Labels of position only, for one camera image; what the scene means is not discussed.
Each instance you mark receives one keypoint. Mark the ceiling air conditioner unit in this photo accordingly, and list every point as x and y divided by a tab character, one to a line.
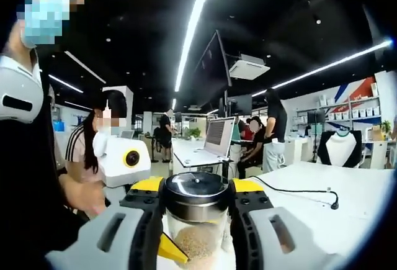
248	67

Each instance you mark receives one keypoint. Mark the small potted plant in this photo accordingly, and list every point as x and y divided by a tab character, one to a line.
193	133
385	126

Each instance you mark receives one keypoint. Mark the white chest-worn device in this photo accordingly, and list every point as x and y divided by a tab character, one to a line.
18	87

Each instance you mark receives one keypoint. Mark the shelf with white bins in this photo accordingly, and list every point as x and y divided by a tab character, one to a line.
356	113

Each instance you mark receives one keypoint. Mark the tall seasoning bottle brown grains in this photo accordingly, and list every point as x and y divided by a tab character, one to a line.
195	201

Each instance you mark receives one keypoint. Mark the person's black shirt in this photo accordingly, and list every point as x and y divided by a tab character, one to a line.
28	173

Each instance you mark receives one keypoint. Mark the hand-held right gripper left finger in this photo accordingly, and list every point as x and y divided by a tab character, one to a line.
102	239

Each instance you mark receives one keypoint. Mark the black overhead monitor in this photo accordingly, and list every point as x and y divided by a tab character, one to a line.
214	68

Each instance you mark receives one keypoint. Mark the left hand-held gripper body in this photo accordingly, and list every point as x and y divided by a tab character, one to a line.
118	164

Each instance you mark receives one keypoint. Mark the white ceiling light strip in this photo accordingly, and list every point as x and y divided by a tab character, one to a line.
193	25
325	66
65	83
85	66

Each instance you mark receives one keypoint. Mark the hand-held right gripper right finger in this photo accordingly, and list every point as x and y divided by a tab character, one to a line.
279	239

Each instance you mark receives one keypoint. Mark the white laptop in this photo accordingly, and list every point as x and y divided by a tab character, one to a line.
217	133

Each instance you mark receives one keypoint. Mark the person's left hand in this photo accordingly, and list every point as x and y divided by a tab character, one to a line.
82	194

